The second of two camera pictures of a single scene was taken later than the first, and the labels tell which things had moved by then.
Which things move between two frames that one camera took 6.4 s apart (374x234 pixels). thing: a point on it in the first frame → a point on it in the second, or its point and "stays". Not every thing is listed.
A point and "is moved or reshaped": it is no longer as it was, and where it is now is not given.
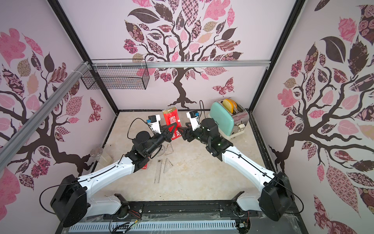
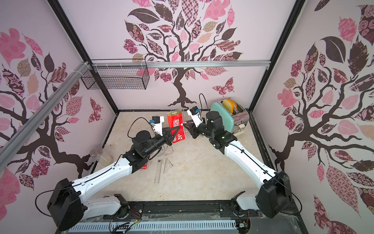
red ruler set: [145, 166] stays
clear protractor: [161, 151] stays
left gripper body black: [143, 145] stays
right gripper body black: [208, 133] → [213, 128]
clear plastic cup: [102, 157] stays
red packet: [171, 116] is moved or reshaped
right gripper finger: [185, 136] → [194, 133]
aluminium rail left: [9, 148] stays
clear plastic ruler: [157, 175] stays
